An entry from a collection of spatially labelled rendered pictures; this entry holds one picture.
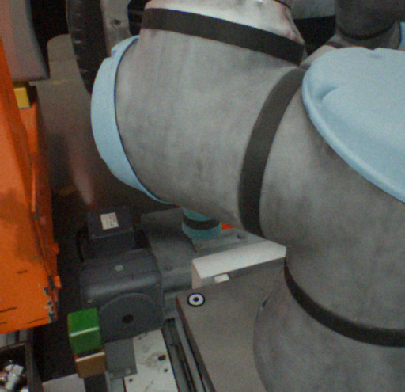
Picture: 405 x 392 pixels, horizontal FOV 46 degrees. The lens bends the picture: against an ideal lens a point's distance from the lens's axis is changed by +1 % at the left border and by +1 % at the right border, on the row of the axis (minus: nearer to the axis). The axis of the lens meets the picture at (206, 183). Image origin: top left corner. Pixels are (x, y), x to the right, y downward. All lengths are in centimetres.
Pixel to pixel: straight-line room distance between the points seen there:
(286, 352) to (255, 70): 19
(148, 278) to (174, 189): 75
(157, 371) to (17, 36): 86
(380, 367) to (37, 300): 59
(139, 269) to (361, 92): 87
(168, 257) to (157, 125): 108
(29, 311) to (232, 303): 46
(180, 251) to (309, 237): 112
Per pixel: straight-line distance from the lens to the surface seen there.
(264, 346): 37
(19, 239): 73
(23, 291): 80
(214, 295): 44
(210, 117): 29
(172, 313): 138
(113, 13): 90
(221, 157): 28
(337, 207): 26
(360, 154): 24
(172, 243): 141
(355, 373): 33
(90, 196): 205
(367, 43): 68
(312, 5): 80
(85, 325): 65
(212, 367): 40
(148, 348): 135
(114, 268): 109
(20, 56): 115
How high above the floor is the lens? 114
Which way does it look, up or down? 33 degrees down
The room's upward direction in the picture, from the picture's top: straight up
